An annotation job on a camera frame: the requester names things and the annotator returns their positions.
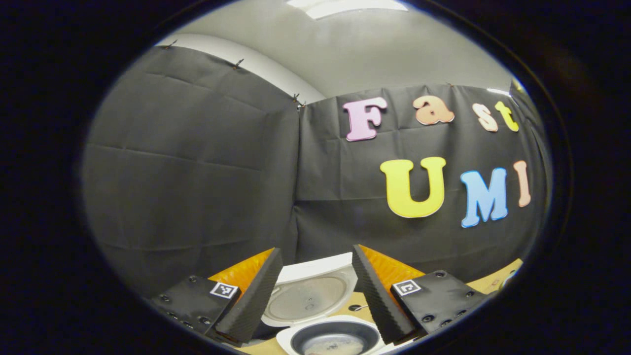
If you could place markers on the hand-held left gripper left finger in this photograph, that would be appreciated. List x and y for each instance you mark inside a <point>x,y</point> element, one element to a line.
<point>256,301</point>

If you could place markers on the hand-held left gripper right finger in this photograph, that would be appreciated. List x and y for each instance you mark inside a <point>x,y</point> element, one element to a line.
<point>379,301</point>

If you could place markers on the white rice cooker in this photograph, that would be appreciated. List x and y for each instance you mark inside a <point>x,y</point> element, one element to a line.
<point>305,268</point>

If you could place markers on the black backdrop cloth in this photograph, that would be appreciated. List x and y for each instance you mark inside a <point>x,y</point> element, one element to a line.
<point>197,172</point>

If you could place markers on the ceiling light panel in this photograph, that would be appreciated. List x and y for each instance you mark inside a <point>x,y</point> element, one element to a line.
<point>345,7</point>

